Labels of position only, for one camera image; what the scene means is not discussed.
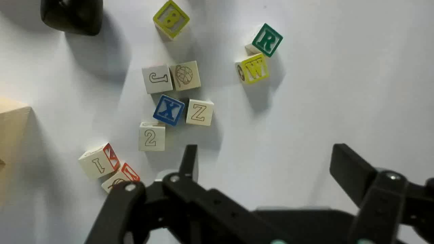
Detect yellow framed wooden block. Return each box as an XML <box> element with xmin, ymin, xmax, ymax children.
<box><xmin>152</xmin><ymin>0</ymin><xmax>192</xmax><ymax>41</ymax></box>

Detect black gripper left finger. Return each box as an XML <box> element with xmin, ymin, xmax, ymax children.
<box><xmin>85</xmin><ymin>144</ymin><xmax>277</xmax><ymax>244</ymax></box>

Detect letter J wooden block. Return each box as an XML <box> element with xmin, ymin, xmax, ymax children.
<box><xmin>141</xmin><ymin>64</ymin><xmax>175</xmax><ymax>95</ymax></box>

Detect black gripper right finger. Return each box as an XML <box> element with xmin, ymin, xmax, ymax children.
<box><xmin>329</xmin><ymin>143</ymin><xmax>434</xmax><ymax>244</ymax></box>

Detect red edged picture block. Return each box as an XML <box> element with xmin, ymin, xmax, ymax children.
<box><xmin>99</xmin><ymin>162</ymin><xmax>143</xmax><ymax>195</ymax></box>

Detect number 2 wooden block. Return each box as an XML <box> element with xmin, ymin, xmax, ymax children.
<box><xmin>137</xmin><ymin>120</ymin><xmax>167</xmax><ymax>153</ymax></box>

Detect wooden shape sorter box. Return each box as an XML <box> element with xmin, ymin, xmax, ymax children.
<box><xmin>0</xmin><ymin>97</ymin><xmax>36</xmax><ymax>214</ymax></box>

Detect blue letter X block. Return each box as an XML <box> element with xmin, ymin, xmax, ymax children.
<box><xmin>152</xmin><ymin>94</ymin><xmax>188</xmax><ymax>128</ymax></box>

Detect ball picture wooden block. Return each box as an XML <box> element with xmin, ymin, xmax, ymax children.
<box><xmin>169</xmin><ymin>60</ymin><xmax>204</xmax><ymax>92</ymax></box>

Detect yellow letter W block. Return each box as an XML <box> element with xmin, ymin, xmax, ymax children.
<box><xmin>234</xmin><ymin>52</ymin><xmax>272</xmax><ymax>87</ymax></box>

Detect black cube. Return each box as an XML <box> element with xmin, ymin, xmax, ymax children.
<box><xmin>40</xmin><ymin>0</ymin><xmax>105</xmax><ymax>37</ymax></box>

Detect green letter R block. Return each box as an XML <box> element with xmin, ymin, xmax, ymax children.
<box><xmin>245</xmin><ymin>22</ymin><xmax>285</xmax><ymax>59</ymax></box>

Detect letter Z wooden block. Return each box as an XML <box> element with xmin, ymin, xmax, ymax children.
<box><xmin>185</xmin><ymin>98</ymin><xmax>216</xmax><ymax>128</ymax></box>

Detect letter I wooden block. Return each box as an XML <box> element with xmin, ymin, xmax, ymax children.
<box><xmin>78</xmin><ymin>141</ymin><xmax>122</xmax><ymax>181</ymax></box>

